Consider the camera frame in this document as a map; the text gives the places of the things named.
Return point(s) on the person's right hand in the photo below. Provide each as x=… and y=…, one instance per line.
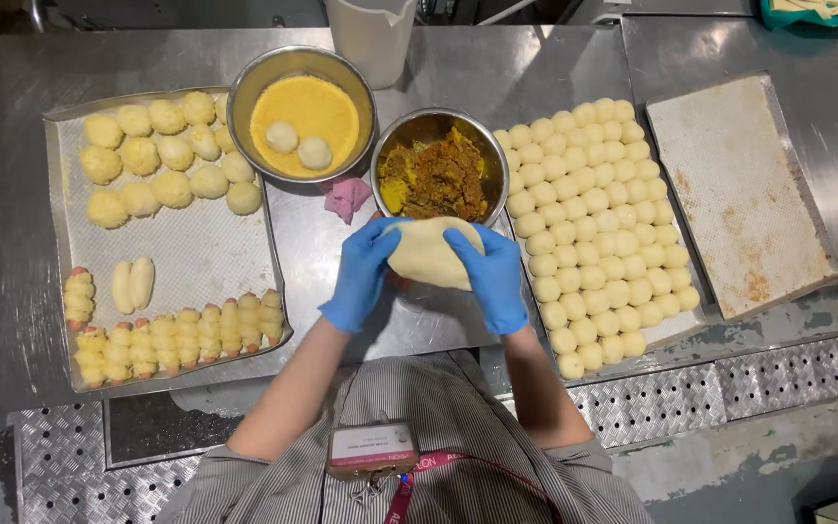
x=495, y=284

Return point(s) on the person's left hand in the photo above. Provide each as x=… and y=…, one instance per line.
x=357, y=280

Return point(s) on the dough round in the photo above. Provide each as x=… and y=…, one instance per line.
x=426, y=255

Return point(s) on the pink cloth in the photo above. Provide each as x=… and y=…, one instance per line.
x=346, y=196

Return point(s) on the batch of plain dough balls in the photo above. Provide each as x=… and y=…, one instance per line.
x=593, y=233

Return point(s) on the brown curry filling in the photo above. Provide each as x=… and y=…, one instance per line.
x=433, y=178

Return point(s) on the dough ball in crumbs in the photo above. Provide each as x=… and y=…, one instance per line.
x=281, y=137
x=314, y=153

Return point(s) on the striped grey shirt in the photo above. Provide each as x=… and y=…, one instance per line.
x=462, y=437

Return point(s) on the perforated metal baking tray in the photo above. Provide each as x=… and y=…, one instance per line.
x=201, y=255

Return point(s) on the name badge holder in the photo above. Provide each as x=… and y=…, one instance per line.
x=373, y=447

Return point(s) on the steel bowl with filling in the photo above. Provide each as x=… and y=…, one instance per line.
x=426, y=125

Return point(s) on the yellow breadcrumbs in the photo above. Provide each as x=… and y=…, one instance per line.
x=310, y=109

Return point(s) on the row of sausage dough rolls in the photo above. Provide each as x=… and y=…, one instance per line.
x=186, y=338

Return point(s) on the metal tray under dough balls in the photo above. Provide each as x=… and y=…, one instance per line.
x=670, y=332

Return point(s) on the diamond plate metal step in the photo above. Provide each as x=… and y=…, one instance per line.
x=652, y=400

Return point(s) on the metal key clip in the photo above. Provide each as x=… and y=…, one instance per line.
x=369, y=487

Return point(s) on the steel bowl with breadcrumbs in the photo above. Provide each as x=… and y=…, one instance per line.
x=266, y=80

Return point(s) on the group of crumbed dough balls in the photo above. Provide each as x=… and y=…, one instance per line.
x=172, y=153

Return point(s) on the white plastic jug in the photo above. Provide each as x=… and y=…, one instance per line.
x=372, y=40

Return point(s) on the empty stained baking tray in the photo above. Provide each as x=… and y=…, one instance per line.
x=739, y=189

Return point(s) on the green container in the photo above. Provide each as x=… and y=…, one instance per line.
x=819, y=14

